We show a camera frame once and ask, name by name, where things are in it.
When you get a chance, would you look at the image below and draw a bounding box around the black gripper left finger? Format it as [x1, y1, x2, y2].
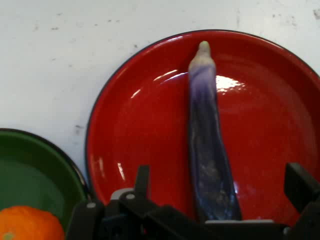
[65, 164, 206, 240]

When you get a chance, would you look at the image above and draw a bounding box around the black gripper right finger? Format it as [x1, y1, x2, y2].
[284, 162, 320, 240]

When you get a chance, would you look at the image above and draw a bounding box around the long purple eggplant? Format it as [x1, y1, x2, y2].
[187, 40, 243, 222]

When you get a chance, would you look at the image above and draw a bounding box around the red enamel plate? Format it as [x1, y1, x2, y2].
[84, 29, 320, 227]

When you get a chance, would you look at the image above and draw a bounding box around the orange mandarin fruit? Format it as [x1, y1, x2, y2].
[0, 205, 66, 240]

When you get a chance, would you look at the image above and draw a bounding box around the green enamel plate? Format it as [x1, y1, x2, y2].
[0, 127, 90, 233]

